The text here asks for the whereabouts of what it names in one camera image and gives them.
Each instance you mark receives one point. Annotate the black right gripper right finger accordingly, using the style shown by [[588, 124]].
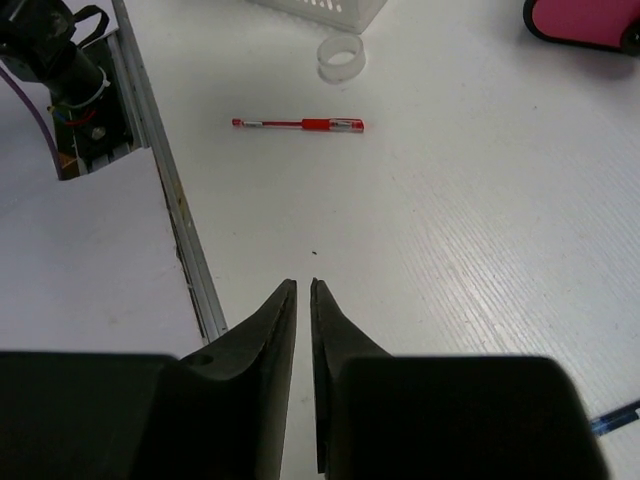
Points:
[[380, 416]]

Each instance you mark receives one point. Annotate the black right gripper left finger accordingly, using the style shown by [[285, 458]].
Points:
[[218, 413]]

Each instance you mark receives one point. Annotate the blue ballpoint pen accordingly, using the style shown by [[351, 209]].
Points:
[[615, 419]]

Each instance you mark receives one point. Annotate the red gel pen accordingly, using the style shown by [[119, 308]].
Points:
[[344, 125]]

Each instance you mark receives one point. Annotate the black pink drawer organizer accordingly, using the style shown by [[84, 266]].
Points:
[[607, 25]]

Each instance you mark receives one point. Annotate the clear tape roll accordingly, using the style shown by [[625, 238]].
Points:
[[341, 58]]

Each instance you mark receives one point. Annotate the white perforated file tray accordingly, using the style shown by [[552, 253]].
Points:
[[352, 16]]

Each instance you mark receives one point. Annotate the aluminium table edge rail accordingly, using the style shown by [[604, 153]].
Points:
[[208, 310]]

